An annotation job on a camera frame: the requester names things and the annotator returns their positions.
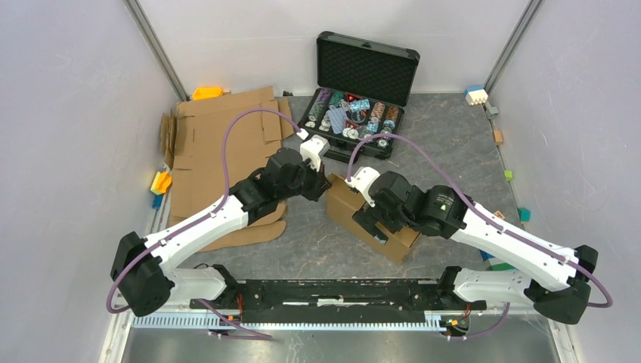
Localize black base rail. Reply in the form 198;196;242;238
190;265;487;324

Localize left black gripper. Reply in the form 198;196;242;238
277;155;332;202

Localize black poker chip case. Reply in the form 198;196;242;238
299;31;420;163

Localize small orange wooden block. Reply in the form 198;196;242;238
493;130;504;146

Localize flat cardboard sheet stack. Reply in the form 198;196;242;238
160;87;295;226

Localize blue white green block stack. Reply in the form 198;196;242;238
479;250;515;271

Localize blue white toy block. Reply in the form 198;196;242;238
464;85;489;106

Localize yellow plastic toy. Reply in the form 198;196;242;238
191;87;231;101

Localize brown cardboard box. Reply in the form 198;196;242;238
325;174;419;265

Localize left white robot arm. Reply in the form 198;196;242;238
107;141;330;317

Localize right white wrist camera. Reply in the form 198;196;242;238
345;166;380;207

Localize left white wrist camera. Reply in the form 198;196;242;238
296;129;330;172

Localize yellow orange toy block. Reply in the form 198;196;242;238
150;172;172;195

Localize small blue block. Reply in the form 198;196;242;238
152;194;164;210

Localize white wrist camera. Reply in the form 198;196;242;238
296;129;330;172
345;166;380;207

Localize small grey block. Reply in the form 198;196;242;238
484;104;500;119

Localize small teal block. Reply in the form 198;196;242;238
517;207;531;223

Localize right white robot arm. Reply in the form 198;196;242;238
346;167;598;324

